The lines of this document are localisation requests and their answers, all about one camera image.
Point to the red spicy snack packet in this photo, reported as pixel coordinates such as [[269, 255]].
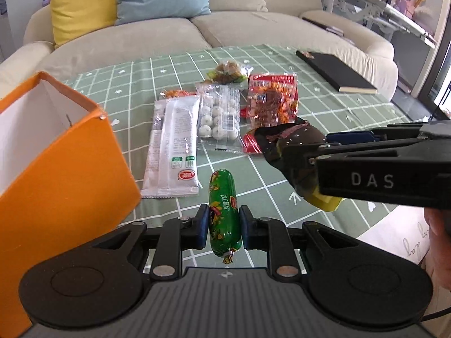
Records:
[[271, 102]]

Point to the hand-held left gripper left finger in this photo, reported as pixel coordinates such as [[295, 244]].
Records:
[[202, 227]]

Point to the dark glass door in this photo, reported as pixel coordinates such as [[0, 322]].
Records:
[[437, 77]]

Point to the beige sofa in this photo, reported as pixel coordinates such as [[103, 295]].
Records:
[[141, 38]]

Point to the white printed paper bag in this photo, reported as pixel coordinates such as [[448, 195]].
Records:
[[394, 229]]

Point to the clear packet of white balls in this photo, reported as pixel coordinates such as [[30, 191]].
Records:
[[218, 119]]

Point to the orange paper bag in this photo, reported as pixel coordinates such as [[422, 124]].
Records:
[[70, 183]]

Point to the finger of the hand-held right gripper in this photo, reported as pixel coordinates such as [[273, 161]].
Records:
[[352, 137], [303, 162]]

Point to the yellow cushion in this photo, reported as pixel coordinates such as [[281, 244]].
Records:
[[81, 7]]

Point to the clear packet of brown snacks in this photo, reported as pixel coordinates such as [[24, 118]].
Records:
[[227, 72]]

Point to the green checked tablecloth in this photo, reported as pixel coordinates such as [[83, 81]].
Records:
[[141, 77]]

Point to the orange peanut packet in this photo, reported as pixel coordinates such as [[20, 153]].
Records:
[[176, 94]]

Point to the flat black device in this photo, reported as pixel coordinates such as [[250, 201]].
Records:
[[320, 24]]

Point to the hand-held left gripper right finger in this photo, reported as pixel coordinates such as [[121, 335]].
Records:
[[245, 227]]

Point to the white long snack packet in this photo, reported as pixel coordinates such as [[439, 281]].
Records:
[[176, 141]]

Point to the green sausage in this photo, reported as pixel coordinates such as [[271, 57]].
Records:
[[222, 211]]

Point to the dark snack packet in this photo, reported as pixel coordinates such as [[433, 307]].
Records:
[[282, 137]]

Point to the person's right hand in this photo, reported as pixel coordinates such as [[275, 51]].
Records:
[[438, 223]]

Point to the pink toy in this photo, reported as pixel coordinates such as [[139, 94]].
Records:
[[412, 5]]

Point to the black notebook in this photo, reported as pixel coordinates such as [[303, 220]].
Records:
[[334, 72]]

